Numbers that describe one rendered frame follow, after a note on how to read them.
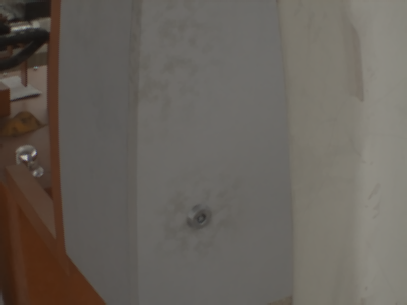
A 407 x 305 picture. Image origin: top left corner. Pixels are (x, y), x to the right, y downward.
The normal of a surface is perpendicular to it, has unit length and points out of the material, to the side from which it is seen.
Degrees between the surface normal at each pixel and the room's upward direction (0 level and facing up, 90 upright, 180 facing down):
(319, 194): 93
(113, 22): 90
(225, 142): 90
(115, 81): 90
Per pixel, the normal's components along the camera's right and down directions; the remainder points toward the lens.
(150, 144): 0.52, 0.35
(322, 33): -0.85, 0.22
